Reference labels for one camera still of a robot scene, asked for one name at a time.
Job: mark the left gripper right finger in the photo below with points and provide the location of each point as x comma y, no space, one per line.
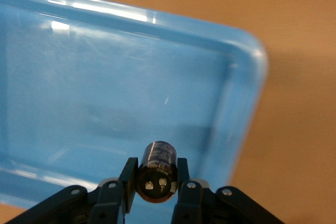
191,203

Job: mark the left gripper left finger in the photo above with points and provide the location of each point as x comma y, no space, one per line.
110,203

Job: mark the blue plastic tray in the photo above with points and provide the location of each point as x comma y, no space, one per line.
105,77

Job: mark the black cylindrical capacitor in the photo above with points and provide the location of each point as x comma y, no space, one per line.
157,171

